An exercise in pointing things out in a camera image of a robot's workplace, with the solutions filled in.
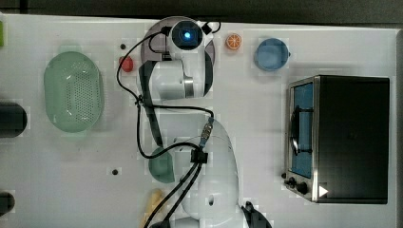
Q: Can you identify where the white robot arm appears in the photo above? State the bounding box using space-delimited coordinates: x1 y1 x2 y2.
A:
138 18 272 228

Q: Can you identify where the purple round plate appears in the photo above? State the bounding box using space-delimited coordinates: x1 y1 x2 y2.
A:
140 16 217 64

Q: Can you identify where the green cup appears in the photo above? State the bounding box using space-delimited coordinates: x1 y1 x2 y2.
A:
148 152 175 183

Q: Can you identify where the orange slice toy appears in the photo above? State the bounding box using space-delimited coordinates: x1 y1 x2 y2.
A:
225 33 241 50

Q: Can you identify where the large red toy strawberry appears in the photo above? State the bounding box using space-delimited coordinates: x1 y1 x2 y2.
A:
119 56 134 72

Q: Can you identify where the blue cup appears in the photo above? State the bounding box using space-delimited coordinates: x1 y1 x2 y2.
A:
254 38 291 71

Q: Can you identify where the yellow toy banana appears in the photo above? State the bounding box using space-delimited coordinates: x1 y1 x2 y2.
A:
139 189 164 228

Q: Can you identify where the green perforated colander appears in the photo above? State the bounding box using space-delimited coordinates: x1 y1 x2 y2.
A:
44 47 105 133

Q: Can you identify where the silver black toaster oven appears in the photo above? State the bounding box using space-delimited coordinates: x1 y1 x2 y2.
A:
281 75 391 204

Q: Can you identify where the black frying pan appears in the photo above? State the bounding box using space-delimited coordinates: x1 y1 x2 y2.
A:
0 103 28 138

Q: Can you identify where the grey object at edge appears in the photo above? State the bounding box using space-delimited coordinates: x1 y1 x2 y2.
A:
0 192 15 217

